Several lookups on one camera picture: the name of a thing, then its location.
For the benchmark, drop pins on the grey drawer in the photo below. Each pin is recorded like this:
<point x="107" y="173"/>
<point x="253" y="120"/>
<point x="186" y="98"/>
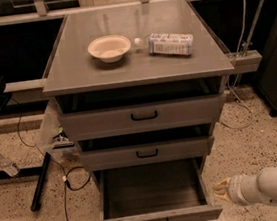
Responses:
<point x="163" y="191"/>
<point x="139" y="109"/>
<point x="145" y="148"/>

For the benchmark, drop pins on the black metal bar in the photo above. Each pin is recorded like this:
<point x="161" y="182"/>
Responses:
<point x="35" y="205"/>

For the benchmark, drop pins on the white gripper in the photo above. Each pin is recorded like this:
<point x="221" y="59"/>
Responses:
<point x="236" y="189"/>

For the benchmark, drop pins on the clear labelled plastic bottle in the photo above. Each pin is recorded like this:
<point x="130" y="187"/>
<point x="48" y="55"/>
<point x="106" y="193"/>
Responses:
<point x="166" y="44"/>

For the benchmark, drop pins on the grey drawer cabinet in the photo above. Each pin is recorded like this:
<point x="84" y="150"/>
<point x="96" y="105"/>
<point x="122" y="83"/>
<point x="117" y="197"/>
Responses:
<point x="75" y="71"/>

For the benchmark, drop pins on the empty plastic bottle on floor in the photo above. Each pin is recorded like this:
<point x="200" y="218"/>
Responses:
<point x="8" y="166"/>

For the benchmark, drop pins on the grey middle drawer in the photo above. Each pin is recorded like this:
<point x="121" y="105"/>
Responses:
<point x="145" y="148"/>

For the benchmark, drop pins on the white paper bowl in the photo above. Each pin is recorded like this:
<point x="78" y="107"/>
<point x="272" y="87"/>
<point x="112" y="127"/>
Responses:
<point x="109" y="48"/>

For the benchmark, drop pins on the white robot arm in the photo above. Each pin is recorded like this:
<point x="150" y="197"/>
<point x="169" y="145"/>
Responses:
<point x="267" y="185"/>

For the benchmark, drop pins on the grey bottom drawer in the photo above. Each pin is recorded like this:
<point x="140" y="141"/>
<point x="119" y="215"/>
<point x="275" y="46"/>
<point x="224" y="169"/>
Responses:
<point x="163" y="191"/>

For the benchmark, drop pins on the grey top drawer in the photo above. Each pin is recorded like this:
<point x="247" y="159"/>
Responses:
<point x="139" y="109"/>

